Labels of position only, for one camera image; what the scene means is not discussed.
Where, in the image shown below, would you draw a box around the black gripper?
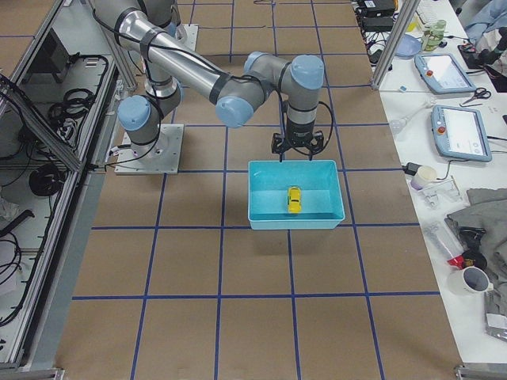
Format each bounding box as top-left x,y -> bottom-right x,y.
271,118 -> 324,162

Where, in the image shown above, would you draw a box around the yellow toy beetle car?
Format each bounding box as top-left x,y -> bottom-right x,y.
288,186 -> 302,214

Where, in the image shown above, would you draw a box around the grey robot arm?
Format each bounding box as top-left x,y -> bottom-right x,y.
92,1 -> 329,158

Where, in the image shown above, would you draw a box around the turquoise plastic storage bin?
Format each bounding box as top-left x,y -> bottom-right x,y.
248,160 -> 345,230

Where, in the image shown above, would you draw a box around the black power adapter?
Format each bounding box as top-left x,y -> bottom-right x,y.
402,162 -> 421,177

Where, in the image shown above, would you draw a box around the cream paper cup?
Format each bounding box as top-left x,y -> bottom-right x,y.
410,165 -> 437,191

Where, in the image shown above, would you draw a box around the blue plastic plate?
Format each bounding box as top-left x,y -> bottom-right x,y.
395,34 -> 421,59

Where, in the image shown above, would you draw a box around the far teach pendant tablet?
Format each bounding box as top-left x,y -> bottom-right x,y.
414,54 -> 476,94

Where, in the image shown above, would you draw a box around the teach pendant tablet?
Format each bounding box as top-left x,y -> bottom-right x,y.
414,54 -> 476,94
431,104 -> 492,162

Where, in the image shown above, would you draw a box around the near teach pendant tablet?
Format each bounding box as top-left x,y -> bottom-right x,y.
431,104 -> 492,162

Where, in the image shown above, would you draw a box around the green tape rolls stack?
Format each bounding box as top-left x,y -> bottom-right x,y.
421,20 -> 447,51

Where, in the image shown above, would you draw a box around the grey cloth pile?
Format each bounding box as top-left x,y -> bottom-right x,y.
445,188 -> 506,296

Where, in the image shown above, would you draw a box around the white mug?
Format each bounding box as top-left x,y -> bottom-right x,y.
447,266 -> 494,295

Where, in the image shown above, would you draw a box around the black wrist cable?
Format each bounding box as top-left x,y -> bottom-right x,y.
316,101 -> 334,155

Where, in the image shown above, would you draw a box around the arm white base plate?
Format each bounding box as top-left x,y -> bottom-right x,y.
114,123 -> 185,175
175,24 -> 199,51

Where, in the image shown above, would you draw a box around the aluminium frame post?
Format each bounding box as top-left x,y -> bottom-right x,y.
371,0 -> 420,90

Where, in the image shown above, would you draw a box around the black handled scissors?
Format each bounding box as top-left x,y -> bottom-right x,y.
459,87 -> 492,107

